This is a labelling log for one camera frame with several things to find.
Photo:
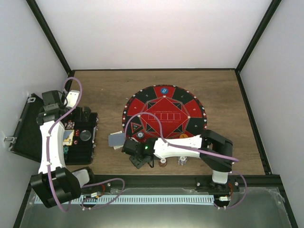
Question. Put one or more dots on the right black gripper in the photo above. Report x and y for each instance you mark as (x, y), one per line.
(138, 165)

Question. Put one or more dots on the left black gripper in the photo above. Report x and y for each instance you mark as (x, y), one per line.
(86, 114)

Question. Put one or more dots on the orange brown poker chip stack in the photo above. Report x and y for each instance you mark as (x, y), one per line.
(162, 163)

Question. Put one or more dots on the green chips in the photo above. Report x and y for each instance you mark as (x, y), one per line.
(140, 135)

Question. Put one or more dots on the blue small blind button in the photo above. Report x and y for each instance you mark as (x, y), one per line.
(164, 90)

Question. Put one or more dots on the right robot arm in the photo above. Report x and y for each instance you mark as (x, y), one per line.
(214, 149)

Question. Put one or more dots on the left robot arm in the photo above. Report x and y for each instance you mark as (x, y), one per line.
(55, 184)

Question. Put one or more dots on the black poker set case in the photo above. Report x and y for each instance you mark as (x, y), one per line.
(27, 138)

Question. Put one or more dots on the black round dealer button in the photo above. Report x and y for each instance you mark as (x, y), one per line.
(85, 135)

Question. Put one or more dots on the card deck in case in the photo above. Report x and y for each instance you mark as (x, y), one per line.
(68, 137)

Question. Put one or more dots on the triangular all in marker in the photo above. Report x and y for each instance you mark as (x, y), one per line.
(135, 127)

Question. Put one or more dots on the blue white poker chip stack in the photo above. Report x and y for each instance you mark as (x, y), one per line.
(182, 160)

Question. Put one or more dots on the orange big blind button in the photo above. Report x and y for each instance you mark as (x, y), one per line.
(183, 135)

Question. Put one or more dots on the round red black poker mat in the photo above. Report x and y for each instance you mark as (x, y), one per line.
(164, 116)

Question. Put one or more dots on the light blue slotted cable duct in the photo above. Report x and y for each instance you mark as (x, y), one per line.
(148, 200)

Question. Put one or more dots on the black frame post left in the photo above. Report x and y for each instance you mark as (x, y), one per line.
(49, 35)

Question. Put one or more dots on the black frame post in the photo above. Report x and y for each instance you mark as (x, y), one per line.
(49, 35)
(274, 4)

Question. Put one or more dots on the black frame post right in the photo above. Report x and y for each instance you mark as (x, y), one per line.
(274, 4)

